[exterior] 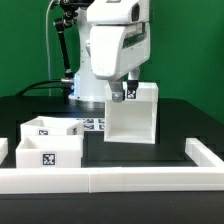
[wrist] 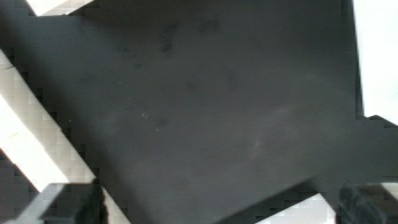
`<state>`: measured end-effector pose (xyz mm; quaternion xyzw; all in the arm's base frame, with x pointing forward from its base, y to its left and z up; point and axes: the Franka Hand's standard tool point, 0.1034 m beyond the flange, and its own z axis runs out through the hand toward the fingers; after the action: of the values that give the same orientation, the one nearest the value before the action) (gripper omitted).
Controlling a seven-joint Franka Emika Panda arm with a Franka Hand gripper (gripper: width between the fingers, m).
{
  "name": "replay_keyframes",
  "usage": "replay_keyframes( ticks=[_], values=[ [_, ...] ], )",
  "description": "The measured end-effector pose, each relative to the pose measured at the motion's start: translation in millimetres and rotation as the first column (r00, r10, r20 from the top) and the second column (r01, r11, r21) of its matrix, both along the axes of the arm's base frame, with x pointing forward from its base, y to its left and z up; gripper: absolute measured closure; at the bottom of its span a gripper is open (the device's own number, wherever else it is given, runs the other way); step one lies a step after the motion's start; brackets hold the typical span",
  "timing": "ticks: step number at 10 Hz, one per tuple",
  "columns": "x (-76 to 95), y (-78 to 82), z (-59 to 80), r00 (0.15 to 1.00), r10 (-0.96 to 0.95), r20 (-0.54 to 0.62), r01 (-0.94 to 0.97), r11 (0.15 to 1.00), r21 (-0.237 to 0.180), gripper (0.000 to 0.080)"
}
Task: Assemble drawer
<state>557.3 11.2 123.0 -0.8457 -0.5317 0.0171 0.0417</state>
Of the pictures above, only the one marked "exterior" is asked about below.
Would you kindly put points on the marker tag sheet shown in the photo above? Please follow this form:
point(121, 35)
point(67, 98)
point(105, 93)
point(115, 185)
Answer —
point(93, 124)

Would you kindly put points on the white left border block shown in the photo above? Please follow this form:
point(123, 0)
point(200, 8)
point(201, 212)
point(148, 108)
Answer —
point(3, 149)

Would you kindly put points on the white front border rail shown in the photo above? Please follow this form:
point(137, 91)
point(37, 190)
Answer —
point(92, 180)

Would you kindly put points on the white drawer tray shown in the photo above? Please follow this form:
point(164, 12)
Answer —
point(46, 151)
point(52, 126)

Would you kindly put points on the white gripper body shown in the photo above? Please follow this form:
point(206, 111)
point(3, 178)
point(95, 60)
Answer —
point(119, 36)

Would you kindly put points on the white drawer cabinet box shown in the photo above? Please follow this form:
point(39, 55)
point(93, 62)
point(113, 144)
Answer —
point(134, 119)

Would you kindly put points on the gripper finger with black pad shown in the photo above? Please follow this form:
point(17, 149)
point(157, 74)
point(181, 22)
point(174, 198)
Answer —
point(133, 83)
point(117, 91)

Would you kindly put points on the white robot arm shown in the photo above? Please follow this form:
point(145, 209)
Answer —
point(119, 41)

